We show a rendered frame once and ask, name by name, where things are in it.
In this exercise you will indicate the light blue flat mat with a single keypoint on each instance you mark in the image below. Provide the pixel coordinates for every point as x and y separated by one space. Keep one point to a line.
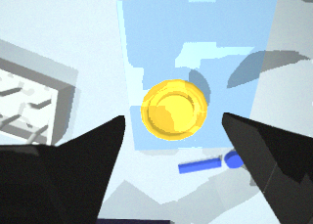
219 45

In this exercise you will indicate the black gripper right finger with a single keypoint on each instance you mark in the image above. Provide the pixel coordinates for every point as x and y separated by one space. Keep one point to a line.
279 161

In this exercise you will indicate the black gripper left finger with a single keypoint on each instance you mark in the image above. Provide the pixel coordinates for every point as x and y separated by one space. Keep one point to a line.
75 174

